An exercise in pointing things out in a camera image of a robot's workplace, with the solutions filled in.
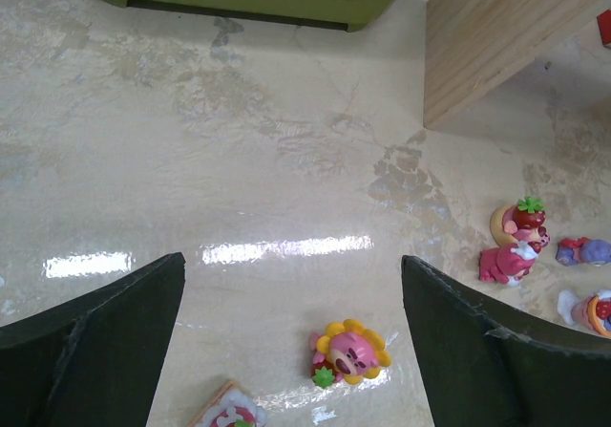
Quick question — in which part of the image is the purple bunny orange cup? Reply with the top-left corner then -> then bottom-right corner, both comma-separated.
557,289 -> 610,338

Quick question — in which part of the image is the small purple bunny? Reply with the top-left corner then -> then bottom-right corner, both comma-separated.
556,237 -> 610,267

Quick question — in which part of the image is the wooden two-tier shelf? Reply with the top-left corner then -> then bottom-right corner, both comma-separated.
423,0 -> 610,129

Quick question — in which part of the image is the pink bear strawberry donut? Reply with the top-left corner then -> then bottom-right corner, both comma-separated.
490,196 -> 550,251

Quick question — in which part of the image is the pink bear with cake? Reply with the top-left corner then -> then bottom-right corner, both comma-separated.
478,241 -> 539,287

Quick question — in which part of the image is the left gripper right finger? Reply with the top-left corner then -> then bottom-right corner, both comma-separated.
401,255 -> 610,427

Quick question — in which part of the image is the red white box behind shelf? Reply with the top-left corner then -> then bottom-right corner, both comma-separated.
597,10 -> 611,49

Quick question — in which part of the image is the red strawberry bear figure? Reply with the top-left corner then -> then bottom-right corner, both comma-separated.
188,381 -> 267,427

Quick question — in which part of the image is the pink bear yellow flower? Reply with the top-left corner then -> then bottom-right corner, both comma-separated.
309,319 -> 391,389

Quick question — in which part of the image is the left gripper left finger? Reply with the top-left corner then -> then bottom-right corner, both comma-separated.
1,252 -> 185,426

